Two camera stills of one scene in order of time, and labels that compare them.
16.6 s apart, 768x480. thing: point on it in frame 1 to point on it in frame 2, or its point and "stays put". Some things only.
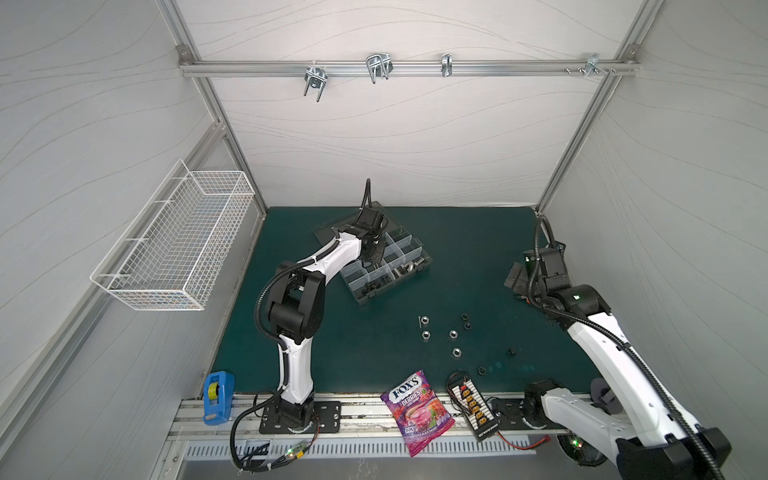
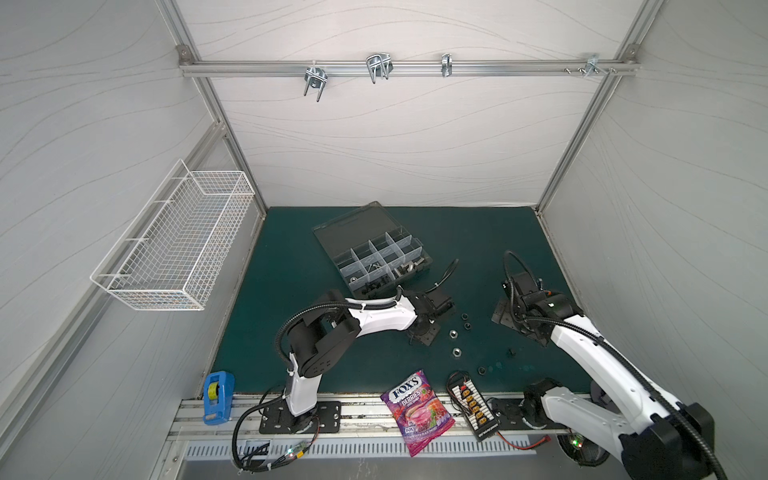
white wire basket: x=168 y=254 stays put
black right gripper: x=517 y=279 to x=510 y=315
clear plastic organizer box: x=405 y=255 stays put
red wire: x=545 y=438 stays put
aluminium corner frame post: x=647 y=16 stays put
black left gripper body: x=375 y=252 to x=428 y=335
